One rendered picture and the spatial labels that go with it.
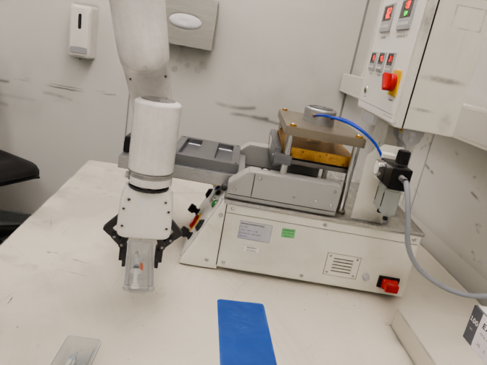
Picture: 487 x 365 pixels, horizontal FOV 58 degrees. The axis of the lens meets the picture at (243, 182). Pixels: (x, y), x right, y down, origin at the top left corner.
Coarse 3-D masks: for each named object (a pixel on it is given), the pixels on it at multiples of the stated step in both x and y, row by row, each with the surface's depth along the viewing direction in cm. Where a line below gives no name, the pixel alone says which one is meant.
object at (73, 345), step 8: (72, 336) 70; (80, 336) 70; (64, 344) 68; (72, 344) 68; (80, 344) 69; (88, 344) 69; (96, 344) 69; (64, 352) 66; (72, 352) 67; (80, 352) 67; (88, 352) 67; (56, 360) 65; (64, 360) 65; (72, 360) 65; (80, 360) 66; (88, 360) 66
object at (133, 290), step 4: (128, 240) 95; (136, 240) 96; (124, 276) 82; (124, 288) 79; (128, 288) 79; (132, 288) 79; (136, 288) 79; (140, 288) 79; (144, 288) 79; (148, 288) 80; (152, 288) 80; (132, 292) 81; (136, 292) 81; (140, 292) 81; (144, 292) 81
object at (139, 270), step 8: (128, 248) 92; (136, 248) 93; (144, 248) 93; (152, 248) 94; (128, 256) 89; (136, 256) 89; (144, 256) 90; (152, 256) 90; (128, 264) 86; (136, 264) 86; (144, 264) 87; (152, 264) 87; (128, 272) 83; (136, 272) 84; (144, 272) 84; (152, 272) 85; (128, 280) 81; (136, 280) 81; (144, 280) 82; (152, 280) 82
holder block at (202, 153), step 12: (180, 144) 110; (192, 144) 119; (204, 144) 115; (216, 144) 117; (228, 144) 120; (180, 156) 102; (192, 156) 102; (204, 156) 103; (216, 156) 111; (228, 156) 113; (204, 168) 102; (216, 168) 102; (228, 168) 102
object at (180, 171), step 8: (120, 160) 101; (240, 160) 116; (176, 168) 101; (184, 168) 101; (192, 168) 101; (200, 168) 102; (240, 168) 108; (176, 176) 102; (184, 176) 102; (192, 176) 102; (200, 176) 102; (208, 176) 102; (216, 176) 102; (224, 176) 102; (216, 184) 102
